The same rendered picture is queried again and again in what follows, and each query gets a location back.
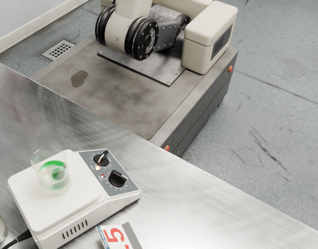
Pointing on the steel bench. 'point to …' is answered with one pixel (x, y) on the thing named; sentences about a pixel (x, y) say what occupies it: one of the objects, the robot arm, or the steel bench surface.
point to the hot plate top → (46, 222)
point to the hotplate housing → (79, 216)
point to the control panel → (130, 186)
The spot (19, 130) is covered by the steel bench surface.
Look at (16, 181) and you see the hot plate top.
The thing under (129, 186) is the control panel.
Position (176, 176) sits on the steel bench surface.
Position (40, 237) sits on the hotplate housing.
